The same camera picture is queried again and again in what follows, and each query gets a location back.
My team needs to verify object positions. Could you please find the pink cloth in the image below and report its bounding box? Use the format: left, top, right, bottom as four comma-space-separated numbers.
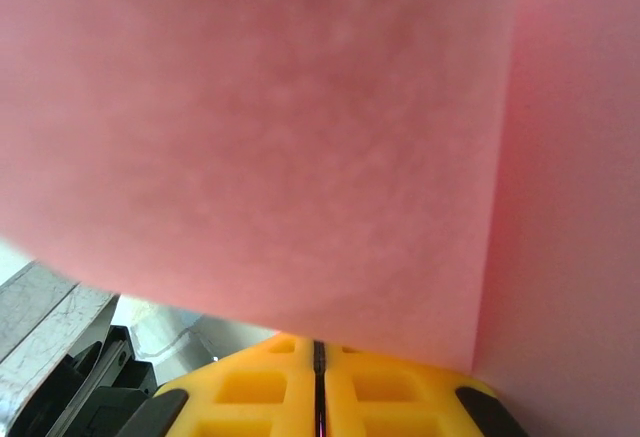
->
0, 0, 640, 437

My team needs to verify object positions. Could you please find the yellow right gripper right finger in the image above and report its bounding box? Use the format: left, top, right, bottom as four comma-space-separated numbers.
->
321, 340, 527, 437

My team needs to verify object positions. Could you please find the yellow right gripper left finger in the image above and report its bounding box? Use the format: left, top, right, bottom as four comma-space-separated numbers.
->
118, 334, 320, 437

